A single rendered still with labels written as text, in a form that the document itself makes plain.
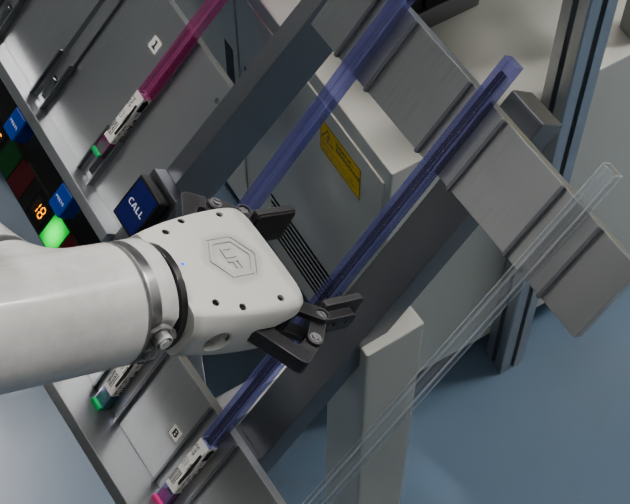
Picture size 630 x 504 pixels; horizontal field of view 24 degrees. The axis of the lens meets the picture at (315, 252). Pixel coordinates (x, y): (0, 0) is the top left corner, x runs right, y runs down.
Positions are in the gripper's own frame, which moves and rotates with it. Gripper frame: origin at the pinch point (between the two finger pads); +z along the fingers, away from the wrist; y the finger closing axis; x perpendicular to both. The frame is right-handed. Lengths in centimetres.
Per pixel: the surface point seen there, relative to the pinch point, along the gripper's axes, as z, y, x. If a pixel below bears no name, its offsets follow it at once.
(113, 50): 12.3, 40.8, 14.3
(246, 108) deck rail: 13.6, 23.5, 6.5
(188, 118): 12.5, 28.2, 11.9
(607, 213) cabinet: 92, 22, 31
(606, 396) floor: 98, 7, 55
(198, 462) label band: 0.6, -0.7, 24.0
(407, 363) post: 17.5, -3.0, 13.1
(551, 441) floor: 89, 6, 61
